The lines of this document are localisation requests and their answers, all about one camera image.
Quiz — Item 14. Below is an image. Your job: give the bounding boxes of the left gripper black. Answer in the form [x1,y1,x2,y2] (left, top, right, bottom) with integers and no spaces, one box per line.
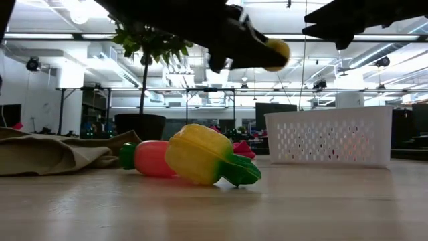
[200,0,289,74]

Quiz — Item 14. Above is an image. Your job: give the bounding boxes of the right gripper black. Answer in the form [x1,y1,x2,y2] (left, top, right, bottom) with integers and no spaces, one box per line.
[302,0,372,51]

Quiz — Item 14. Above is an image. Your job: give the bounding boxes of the yellow toy lemon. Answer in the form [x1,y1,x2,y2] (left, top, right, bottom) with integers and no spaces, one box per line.
[263,37,292,72]

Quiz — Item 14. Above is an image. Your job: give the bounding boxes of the yellow toy fruit green leaves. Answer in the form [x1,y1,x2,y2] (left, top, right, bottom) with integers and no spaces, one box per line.
[164,123,262,187]

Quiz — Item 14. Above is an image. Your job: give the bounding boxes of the orange toy carrot green top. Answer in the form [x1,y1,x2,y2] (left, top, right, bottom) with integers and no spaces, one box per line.
[118,139,178,178]

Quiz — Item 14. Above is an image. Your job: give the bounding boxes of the black monitor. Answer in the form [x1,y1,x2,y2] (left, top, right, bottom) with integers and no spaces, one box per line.
[255,102,298,132]

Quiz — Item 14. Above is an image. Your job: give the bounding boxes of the white perforated plastic basket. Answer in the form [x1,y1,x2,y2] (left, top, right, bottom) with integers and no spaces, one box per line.
[263,106,394,169]

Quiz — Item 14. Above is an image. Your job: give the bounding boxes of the red cloth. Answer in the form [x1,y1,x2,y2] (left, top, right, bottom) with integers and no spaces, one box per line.
[233,139,257,160]

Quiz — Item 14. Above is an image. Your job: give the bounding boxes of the green potted plant black pot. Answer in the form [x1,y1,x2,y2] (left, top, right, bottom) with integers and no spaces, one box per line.
[112,19,195,141]

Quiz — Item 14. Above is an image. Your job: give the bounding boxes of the tan cloth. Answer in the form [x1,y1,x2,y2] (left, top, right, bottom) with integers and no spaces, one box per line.
[0,126,143,177]

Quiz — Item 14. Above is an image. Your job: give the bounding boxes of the tall black table frame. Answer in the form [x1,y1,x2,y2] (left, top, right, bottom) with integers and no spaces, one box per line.
[55,86,113,137]

